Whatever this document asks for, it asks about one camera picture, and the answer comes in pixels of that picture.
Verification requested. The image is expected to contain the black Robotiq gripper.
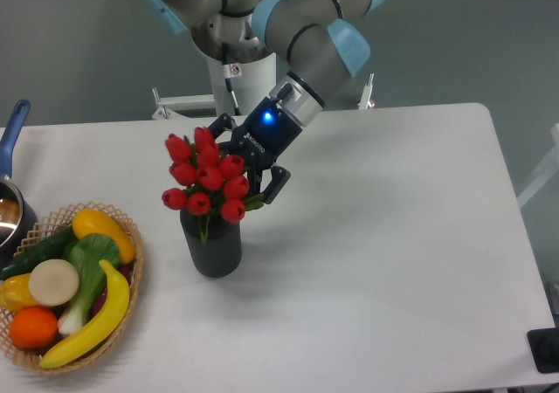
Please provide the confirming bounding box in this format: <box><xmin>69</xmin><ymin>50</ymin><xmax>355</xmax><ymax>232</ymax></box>
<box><xmin>208</xmin><ymin>98</ymin><xmax>302</xmax><ymax>204</ymax></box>

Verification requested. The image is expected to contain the red tulip bouquet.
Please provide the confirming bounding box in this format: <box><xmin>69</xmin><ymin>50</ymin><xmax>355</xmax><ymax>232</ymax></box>
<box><xmin>162</xmin><ymin>127</ymin><xmax>264</xmax><ymax>241</ymax></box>

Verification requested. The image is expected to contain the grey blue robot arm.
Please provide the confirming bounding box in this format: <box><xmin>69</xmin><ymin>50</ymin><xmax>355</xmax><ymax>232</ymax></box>
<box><xmin>144</xmin><ymin>0</ymin><xmax>383</xmax><ymax>203</ymax></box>

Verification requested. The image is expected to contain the dark grey ribbed vase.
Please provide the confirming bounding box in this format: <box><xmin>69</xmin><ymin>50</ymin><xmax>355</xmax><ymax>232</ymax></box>
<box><xmin>180</xmin><ymin>210</ymin><xmax>242</xmax><ymax>278</ymax></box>

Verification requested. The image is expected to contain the right table clamp bolt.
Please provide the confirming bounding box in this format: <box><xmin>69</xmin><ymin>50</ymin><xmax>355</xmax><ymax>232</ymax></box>
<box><xmin>357</xmin><ymin>73</ymin><xmax>375</xmax><ymax>110</ymax></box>

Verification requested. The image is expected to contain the yellow squash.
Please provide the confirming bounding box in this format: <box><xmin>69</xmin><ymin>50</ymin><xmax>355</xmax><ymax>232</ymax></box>
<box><xmin>72</xmin><ymin>209</ymin><xmax>136</xmax><ymax>264</ymax></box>

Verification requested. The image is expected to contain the green bok choy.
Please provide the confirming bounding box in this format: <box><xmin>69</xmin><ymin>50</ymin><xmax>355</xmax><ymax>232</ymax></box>
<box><xmin>58</xmin><ymin>233</ymin><xmax>121</xmax><ymax>337</ymax></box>

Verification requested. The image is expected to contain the yellow banana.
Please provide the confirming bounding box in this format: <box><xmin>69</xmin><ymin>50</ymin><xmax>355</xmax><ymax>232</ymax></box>
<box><xmin>39</xmin><ymin>259</ymin><xmax>130</xmax><ymax>369</ymax></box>

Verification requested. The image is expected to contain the green cucumber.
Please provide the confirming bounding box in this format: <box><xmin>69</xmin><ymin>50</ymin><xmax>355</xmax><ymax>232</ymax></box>
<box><xmin>1</xmin><ymin>226</ymin><xmax>77</xmax><ymax>280</ymax></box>

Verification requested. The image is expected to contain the woven wicker basket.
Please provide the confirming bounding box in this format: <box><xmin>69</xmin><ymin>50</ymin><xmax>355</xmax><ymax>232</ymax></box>
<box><xmin>1</xmin><ymin>202</ymin><xmax>144</xmax><ymax>375</ymax></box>

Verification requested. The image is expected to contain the beige round slice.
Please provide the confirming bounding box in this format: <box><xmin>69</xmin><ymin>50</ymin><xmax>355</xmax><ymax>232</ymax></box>
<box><xmin>28</xmin><ymin>259</ymin><xmax>79</xmax><ymax>307</ymax></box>

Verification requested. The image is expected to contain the yellow bell pepper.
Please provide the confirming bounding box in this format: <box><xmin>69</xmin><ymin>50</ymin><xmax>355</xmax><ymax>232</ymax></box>
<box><xmin>1</xmin><ymin>273</ymin><xmax>39</xmax><ymax>313</ymax></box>

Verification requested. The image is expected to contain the orange fruit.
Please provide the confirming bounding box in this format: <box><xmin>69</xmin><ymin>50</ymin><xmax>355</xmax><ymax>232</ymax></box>
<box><xmin>9</xmin><ymin>307</ymin><xmax>59</xmax><ymax>349</ymax></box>

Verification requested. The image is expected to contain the black device at table edge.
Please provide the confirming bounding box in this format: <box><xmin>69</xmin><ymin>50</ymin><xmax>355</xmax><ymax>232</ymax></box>
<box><xmin>527</xmin><ymin>327</ymin><xmax>558</xmax><ymax>374</ymax></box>

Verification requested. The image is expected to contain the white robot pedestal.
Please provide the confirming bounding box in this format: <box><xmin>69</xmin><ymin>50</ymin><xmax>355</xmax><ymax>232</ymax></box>
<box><xmin>191</xmin><ymin>12</ymin><xmax>280</xmax><ymax>117</ymax></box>

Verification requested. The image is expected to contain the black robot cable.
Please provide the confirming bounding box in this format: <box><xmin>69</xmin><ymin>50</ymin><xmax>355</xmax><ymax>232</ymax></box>
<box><xmin>220</xmin><ymin>42</ymin><xmax>243</xmax><ymax>117</ymax></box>

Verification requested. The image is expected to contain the white table clamp bracket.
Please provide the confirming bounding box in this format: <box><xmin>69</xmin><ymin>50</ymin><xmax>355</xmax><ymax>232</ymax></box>
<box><xmin>151</xmin><ymin>87</ymin><xmax>216</xmax><ymax>120</ymax></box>

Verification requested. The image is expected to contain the blue handled saucepan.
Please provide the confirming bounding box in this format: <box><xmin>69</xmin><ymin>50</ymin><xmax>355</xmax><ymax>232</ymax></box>
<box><xmin>1</xmin><ymin>100</ymin><xmax>38</xmax><ymax>267</ymax></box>

